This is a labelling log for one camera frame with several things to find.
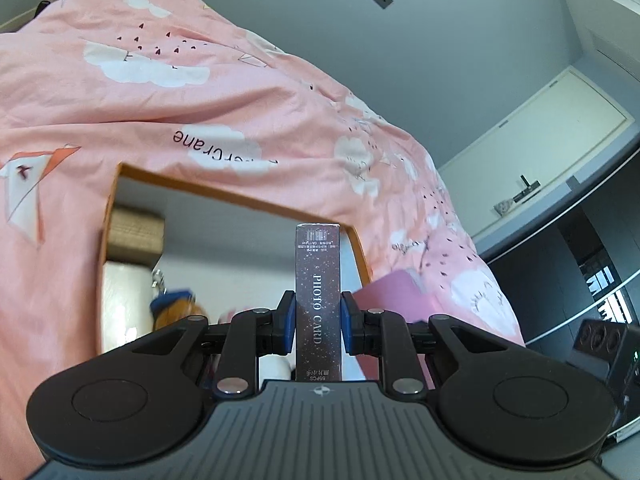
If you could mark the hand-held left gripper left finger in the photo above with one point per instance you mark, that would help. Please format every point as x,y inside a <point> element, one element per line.
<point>287,320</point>

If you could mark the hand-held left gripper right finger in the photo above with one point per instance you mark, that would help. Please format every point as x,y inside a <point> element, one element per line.
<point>347,322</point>

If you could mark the dark photo card box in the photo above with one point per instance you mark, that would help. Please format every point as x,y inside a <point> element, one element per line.
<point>317,280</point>

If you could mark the orange cardboard box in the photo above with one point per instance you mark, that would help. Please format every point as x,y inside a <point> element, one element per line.
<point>225,250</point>

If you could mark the brown bear plush toy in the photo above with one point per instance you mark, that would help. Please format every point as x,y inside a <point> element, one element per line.
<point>175,302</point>

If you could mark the white glasses case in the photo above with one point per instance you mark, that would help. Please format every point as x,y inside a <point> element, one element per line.
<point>125,300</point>

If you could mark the tan cardboard box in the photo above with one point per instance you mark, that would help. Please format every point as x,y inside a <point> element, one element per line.
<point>135,235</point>

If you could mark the black wardrobe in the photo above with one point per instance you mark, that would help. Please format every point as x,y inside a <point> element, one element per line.
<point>540,285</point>

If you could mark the grey door lock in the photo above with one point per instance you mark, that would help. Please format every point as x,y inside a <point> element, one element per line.
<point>502,206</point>

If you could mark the white door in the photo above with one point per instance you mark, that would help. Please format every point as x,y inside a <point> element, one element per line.
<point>550,150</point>

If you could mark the pink cloud print blanket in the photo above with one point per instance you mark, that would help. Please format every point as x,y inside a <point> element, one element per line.
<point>150,125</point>

